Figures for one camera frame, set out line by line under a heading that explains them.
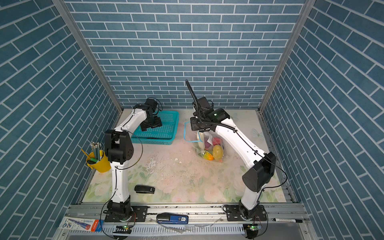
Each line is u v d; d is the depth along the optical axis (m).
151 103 0.84
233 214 0.73
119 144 0.58
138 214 0.74
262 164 0.44
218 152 0.87
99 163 0.81
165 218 0.68
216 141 0.91
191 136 0.95
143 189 0.79
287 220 0.72
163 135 1.05
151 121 0.87
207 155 0.89
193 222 0.73
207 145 0.84
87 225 0.70
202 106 0.58
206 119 0.55
